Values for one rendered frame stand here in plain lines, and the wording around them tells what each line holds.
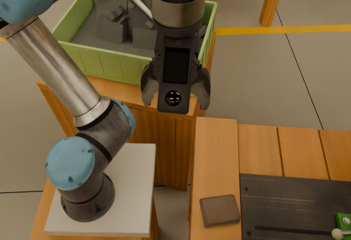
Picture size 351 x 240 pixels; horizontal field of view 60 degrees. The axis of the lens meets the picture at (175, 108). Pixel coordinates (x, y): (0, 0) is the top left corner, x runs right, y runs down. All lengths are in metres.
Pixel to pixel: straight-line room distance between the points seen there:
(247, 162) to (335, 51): 2.02
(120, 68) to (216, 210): 0.67
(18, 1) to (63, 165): 0.50
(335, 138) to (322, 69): 1.58
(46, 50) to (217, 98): 1.67
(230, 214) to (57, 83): 0.56
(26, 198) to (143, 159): 1.19
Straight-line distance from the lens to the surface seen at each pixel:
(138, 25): 1.37
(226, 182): 0.94
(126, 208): 0.92
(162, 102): 0.44
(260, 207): 0.94
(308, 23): 3.09
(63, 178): 0.75
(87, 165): 0.74
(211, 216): 0.87
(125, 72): 1.25
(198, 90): 0.53
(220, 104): 2.23
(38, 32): 0.75
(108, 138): 0.79
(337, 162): 1.11
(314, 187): 1.01
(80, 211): 0.89
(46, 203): 1.04
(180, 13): 0.41
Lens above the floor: 1.76
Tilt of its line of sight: 54 degrees down
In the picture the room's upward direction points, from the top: straight up
